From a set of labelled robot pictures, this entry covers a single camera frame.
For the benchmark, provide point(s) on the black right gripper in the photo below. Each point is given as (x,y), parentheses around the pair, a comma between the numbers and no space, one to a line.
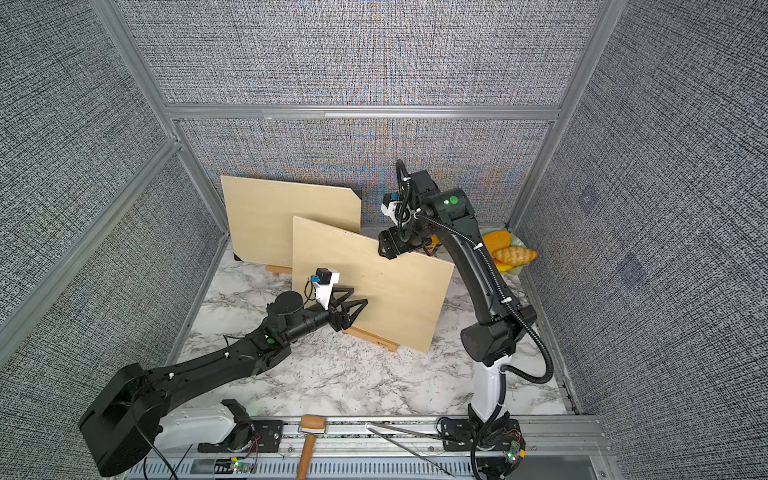
(393,241)

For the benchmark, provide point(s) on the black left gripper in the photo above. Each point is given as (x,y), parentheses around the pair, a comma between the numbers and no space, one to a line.
(342,320)

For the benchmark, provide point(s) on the light wooden board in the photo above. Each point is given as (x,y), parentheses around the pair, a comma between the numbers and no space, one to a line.
(260,215)
(405,295)

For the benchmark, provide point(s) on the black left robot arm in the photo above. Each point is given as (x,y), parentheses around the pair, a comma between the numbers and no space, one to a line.
(122,423)

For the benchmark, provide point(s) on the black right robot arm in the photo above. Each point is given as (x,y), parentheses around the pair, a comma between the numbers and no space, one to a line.
(421,211)

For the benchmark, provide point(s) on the orange round bread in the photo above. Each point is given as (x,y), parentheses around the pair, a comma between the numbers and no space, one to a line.
(496,240)

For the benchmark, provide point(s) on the small yellow bread piece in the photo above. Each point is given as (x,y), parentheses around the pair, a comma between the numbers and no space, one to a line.
(502,267)

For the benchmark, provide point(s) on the light green plate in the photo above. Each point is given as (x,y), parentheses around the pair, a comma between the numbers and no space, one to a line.
(515,241)

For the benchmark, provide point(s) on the yellow striped bread loaf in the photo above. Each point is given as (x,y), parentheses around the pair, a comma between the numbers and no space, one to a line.
(516,256)

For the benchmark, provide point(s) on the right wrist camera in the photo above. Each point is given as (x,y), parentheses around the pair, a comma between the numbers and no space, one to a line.
(389,205)

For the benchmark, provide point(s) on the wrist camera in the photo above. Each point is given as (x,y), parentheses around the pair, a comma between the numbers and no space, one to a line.
(322,283)
(389,205)

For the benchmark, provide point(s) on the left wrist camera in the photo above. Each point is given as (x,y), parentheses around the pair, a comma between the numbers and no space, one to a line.
(322,283)

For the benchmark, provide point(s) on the wooden handled mallet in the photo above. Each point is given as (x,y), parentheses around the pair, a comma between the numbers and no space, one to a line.
(311,426)

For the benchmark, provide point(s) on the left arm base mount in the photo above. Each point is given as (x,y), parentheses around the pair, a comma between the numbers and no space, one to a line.
(259,436)

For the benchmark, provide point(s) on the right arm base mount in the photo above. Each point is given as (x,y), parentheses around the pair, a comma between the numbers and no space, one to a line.
(496,455)

